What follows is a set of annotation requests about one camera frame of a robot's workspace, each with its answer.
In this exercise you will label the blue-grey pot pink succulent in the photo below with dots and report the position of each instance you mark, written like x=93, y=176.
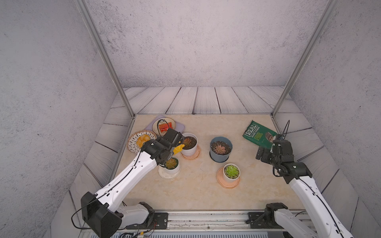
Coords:
x=220, y=149

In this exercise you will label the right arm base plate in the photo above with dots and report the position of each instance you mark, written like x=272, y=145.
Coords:
x=254, y=220

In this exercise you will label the beige plate with leaf pattern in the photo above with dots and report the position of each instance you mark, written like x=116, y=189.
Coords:
x=155, y=128

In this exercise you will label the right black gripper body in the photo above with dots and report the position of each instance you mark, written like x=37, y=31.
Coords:
x=268, y=157

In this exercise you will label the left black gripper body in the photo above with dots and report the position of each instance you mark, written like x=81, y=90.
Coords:
x=170, y=153

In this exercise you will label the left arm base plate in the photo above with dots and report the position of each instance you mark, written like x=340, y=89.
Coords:
x=157, y=221

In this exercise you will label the green chips bag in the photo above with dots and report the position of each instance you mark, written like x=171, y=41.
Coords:
x=257, y=134

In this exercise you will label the left frame post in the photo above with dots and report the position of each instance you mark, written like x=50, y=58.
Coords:
x=86, y=16

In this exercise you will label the white pot dark succulent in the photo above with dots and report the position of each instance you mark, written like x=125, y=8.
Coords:
x=190, y=145

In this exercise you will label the yellow watering can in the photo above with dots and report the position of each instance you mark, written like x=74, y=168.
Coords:
x=178, y=149

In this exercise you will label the yellow dumplings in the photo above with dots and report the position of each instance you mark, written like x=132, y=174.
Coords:
x=142, y=140

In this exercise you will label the aluminium rail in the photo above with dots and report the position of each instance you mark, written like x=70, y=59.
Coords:
x=205, y=224

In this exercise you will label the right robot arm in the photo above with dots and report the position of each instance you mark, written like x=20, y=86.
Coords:
x=325, y=222

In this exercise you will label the small white pot yellow-green succulent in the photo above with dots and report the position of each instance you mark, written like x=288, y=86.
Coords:
x=172, y=166

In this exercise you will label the white black striped plate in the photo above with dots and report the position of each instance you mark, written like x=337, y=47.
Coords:
x=131, y=143

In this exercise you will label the white saucer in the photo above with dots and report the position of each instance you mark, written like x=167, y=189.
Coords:
x=169, y=174

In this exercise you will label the cork coaster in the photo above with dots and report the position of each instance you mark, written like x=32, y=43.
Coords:
x=194, y=156

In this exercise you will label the small white pot green succulent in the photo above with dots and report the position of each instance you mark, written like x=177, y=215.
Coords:
x=231, y=173

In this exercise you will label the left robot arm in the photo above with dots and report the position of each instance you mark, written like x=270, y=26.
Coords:
x=102, y=211

